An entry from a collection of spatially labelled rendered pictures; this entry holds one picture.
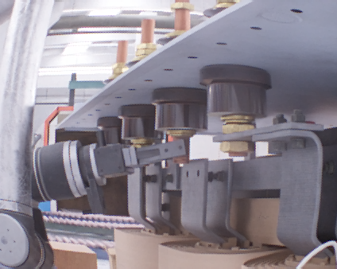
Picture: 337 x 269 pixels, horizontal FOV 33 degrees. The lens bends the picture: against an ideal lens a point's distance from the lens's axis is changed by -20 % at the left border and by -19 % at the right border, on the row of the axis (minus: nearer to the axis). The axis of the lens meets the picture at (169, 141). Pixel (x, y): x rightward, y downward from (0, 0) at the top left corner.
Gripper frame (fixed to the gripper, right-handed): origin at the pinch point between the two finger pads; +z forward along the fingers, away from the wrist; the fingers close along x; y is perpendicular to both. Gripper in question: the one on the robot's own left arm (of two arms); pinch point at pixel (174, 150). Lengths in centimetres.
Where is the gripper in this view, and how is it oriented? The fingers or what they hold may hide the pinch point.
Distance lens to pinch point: 121.2
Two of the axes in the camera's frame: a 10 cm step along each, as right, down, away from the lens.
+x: 0.7, 0.6, 10.0
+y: -1.9, -9.8, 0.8
